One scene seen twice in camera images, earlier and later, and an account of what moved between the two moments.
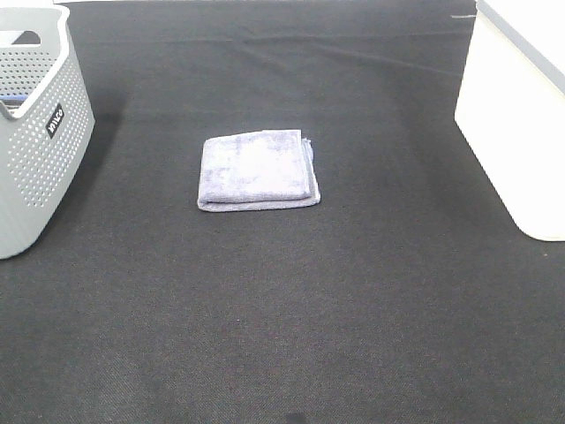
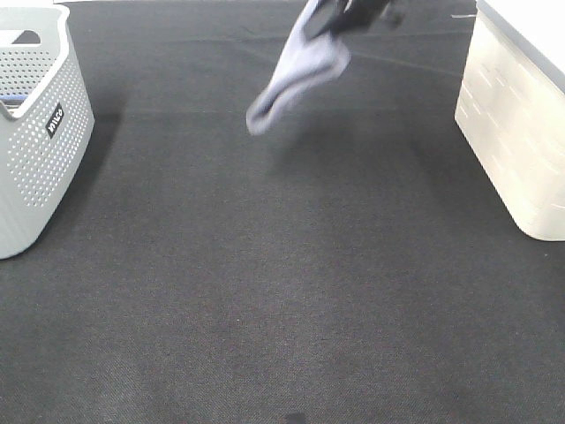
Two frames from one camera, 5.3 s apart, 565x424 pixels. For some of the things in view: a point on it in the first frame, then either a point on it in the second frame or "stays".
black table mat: x=405 y=295 stays
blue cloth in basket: x=13 y=100 stays
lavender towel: x=257 y=170 -> x=302 y=62
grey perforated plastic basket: x=46 y=121 stays
